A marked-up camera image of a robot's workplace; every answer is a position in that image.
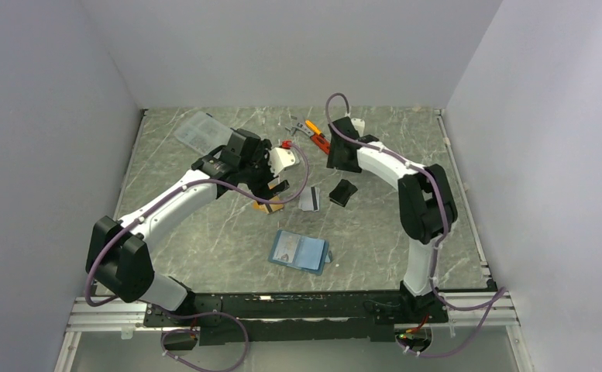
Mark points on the clear plastic organizer box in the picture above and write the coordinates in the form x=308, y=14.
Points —
x=202, y=133

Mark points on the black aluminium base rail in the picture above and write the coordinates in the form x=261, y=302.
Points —
x=285, y=316

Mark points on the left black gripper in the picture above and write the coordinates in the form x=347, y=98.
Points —
x=263, y=190

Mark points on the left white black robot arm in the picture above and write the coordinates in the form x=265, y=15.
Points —
x=119, y=254

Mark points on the orange credit cards stack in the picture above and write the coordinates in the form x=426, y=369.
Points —
x=267, y=208

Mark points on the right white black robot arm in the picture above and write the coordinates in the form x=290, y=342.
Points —
x=426, y=206

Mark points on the red adjustable wrench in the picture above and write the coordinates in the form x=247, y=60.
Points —
x=297, y=125

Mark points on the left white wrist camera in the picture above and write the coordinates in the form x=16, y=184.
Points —
x=281, y=159

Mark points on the blue card holder wallet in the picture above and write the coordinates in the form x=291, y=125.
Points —
x=312, y=255

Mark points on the black card case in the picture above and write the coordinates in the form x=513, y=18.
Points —
x=342, y=192

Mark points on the silver grey card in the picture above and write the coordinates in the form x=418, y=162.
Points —
x=309, y=199

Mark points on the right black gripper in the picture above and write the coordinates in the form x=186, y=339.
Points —
x=334, y=161

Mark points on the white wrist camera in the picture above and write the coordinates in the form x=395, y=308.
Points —
x=359, y=125
x=281, y=159

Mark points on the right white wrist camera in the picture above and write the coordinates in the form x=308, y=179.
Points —
x=359, y=125

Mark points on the single silver VIP card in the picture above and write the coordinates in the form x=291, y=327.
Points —
x=285, y=247

